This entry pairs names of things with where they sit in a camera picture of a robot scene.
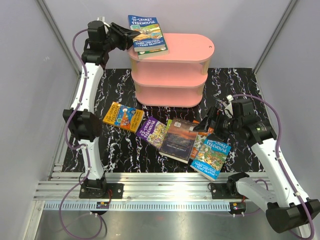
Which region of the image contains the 26-storey treehouse blue book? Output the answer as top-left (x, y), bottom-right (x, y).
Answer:
top-left (190, 138), bottom-right (231, 181)

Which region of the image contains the dark brown paperback book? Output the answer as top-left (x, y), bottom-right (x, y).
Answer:
top-left (159, 117), bottom-right (198, 164)

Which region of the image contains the green paperback book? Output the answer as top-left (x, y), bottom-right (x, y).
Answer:
top-left (133, 23), bottom-right (168, 60)

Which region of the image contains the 65-storey treehouse green book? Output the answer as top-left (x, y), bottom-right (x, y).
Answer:
top-left (166, 119), bottom-right (173, 131)

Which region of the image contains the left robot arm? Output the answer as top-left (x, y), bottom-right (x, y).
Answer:
top-left (62, 20), bottom-right (140, 199)

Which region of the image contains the aluminium mounting rail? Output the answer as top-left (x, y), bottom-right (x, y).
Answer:
top-left (33, 171), bottom-right (241, 211)

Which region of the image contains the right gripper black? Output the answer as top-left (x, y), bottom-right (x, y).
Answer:
top-left (193, 106), bottom-right (242, 144)

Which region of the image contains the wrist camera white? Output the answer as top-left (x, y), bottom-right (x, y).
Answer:
top-left (222, 95), bottom-right (234, 119)
top-left (97, 16), bottom-right (110, 27)

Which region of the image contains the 78-storey treehouse orange book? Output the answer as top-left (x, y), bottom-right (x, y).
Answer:
top-left (189, 127), bottom-right (214, 160)

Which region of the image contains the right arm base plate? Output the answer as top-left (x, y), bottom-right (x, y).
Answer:
top-left (207, 182), bottom-right (246, 200)

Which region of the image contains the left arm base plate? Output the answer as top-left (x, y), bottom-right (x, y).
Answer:
top-left (79, 183), bottom-right (125, 200)

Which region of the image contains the pink three-tier shelf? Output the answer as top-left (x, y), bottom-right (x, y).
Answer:
top-left (127, 33), bottom-right (215, 108)

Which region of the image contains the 52-storey treehouse purple book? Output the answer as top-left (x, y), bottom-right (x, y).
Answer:
top-left (136, 116), bottom-right (167, 150)

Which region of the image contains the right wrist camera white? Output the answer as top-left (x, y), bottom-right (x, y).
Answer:
top-left (222, 95), bottom-right (234, 119)

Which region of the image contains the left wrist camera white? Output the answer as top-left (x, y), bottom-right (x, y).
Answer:
top-left (97, 16), bottom-right (110, 27)

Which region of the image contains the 91-storey treehouse blue book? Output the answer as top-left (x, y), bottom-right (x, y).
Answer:
top-left (128, 15), bottom-right (166, 52)

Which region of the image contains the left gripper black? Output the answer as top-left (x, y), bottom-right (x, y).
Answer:
top-left (102, 22), bottom-right (140, 53)

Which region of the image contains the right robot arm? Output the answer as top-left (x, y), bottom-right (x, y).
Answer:
top-left (193, 94), bottom-right (320, 239)

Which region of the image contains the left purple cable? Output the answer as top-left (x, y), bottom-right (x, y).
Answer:
top-left (57, 27), bottom-right (106, 240)

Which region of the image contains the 130-storey treehouse orange book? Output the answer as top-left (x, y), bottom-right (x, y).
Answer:
top-left (102, 102), bottom-right (145, 133)

